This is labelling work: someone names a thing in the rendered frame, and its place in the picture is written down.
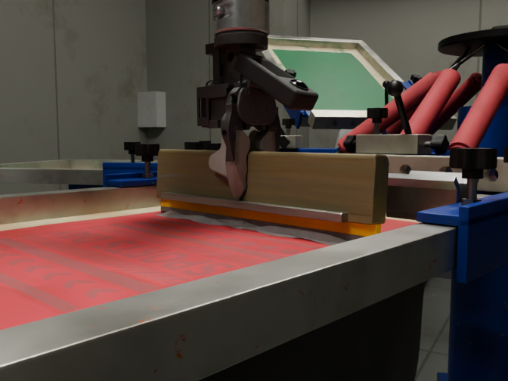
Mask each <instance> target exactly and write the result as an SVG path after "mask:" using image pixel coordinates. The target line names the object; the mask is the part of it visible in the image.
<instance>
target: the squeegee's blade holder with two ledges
mask: <svg viewBox="0 0 508 381"><path fill-rule="evenodd" d="M161 199H164V200H174V201H180V202H186V203H197V204H203V205H209V206H220V207H225V208H232V209H242V210H249V211H254V212H265V213H271V214H277V215H288V216H294V217H300V218H310V219H317V220H323V221H334V222H339V223H342V222H348V213H347V212H334V211H327V210H320V209H308V208H301V207H295V206H282V205H275V204H268V203H256V202H250V201H242V200H230V199H223V198H216V197H204V196H197V195H190V194H178V193H171V192H162V193H161Z"/></svg>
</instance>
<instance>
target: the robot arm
mask: <svg viewBox="0 0 508 381"><path fill-rule="evenodd" d="M212 33H213V35H214V36H215V38H214V43H210V44H207V45H206V55H211V56H212V59H213V80H210V81H208V82H207V83H206V86H204V87H198V88H197V126H202V128H208V129H219V128H221V134H222V138H221V147H220V149H219V150H218V151H216V152H215V153H214V154H212V155H211V156H210V158H209V167H210V169H211V170H212V171H214V172H216V173H218V174H220V175H223V176H224V177H226V178H228V183H229V186H230V189H231V193H232V194H233V196H234V199H235V200H242V198H243V195H244V193H245V191H246V189H247V185H246V173H247V165H246V157H247V154H248V152H249V151H271V152H279V148H280V138H281V127H280V119H279V116H278V107H276V102H275V99H276V100H277V101H279V102H280V103H282V105H284V106H285V107H286V108H288V109H290V110H307V111H311V110H313V108H314V106H315V104H316V102H317V100H318V93H317V92H316V91H314V90H312V89H311V88H309V87H308V86H307V85H306V84H305V83H304V82H303V81H301V80H298V79H296V78H294V77H293V76H291V75H290V74H289V73H287V72H285V71H284V70H282V69H281V68H280V67H278V66H276V65H275V64H273V63H272V62H270V61H269V60H267V59H266V58H264V57H263V56H259V55H256V52H260V51H265V50H267V49H268V37H267V36H268V35H269V34H270V5H269V0H212ZM212 81H213V82H212ZM209 82H212V83H211V85H208V83H209ZM212 84H213V85H212ZM200 99H201V118H200ZM253 126H254V127H255V128H256V129H257V130H252V131H251V132H250V133H249V137H248V136H247V135H246V133H245V132H244V131H243V130H250V127H253Z"/></svg>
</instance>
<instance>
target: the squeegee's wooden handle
mask: <svg viewBox="0 0 508 381"><path fill-rule="evenodd" d="M216 151H217V150H177V149H161V150H159V153H158V163H157V183H156V197H161V193H162V192H171V193H178V194H190V195H197V196H204V197H216V198H223V199H230V200H234V196H233V194H232V193H231V189H230V186H229V183H228V178H226V177H224V176H223V175H220V174H218V173H216V172H214V171H212V170H211V169H210V167H209V158H210V156H211V155H212V154H214V153H215V152H216ZM246 165H247V173H246V185H247V189H246V191H245V193H244V195H243V198H242V201H250V202H256V203H268V204H275V205H282V206H295V207H301V208H308V209H320V210H327V211H334V212H347V213H348V222H352V223H358V224H365V225H377V224H384V223H385V222H386V203H387V190H388V177H389V160H388V157H387V156H386V155H382V154H365V153H303V152H271V151H249V152H248V154H247V157H246Z"/></svg>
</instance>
